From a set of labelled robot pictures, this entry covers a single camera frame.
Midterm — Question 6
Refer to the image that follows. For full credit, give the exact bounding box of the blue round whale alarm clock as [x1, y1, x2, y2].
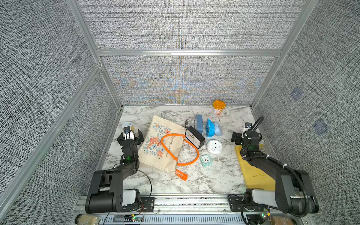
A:
[205, 119, 215, 138]

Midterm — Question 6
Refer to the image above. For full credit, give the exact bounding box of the white round alarm clock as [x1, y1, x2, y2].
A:
[206, 139, 222, 155]

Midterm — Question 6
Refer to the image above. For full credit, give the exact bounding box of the beige canvas tote bag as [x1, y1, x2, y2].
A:
[138, 115, 200, 181]

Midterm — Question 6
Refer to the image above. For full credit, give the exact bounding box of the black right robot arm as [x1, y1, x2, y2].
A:
[231, 130, 319, 218]

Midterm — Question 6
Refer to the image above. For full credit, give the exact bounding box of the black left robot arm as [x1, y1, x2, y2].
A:
[85, 126, 144, 214]

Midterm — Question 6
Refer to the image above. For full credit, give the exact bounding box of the cup with orange lid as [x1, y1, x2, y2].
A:
[213, 100, 226, 116]

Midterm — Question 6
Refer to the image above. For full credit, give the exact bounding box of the yellow cutting board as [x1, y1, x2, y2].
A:
[235, 145, 275, 191]

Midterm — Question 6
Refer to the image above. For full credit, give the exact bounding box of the blue-grey rectangular alarm clock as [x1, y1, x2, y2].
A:
[194, 114, 203, 135]

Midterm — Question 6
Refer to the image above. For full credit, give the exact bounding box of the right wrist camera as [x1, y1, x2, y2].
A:
[243, 122, 252, 132]

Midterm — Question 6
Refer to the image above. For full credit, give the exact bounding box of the black square alarm clock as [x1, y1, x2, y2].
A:
[185, 126, 205, 149]

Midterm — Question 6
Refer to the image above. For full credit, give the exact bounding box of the mint green square alarm clock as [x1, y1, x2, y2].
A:
[200, 154, 213, 167]

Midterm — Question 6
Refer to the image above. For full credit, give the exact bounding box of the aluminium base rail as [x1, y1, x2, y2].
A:
[71, 193, 314, 225]

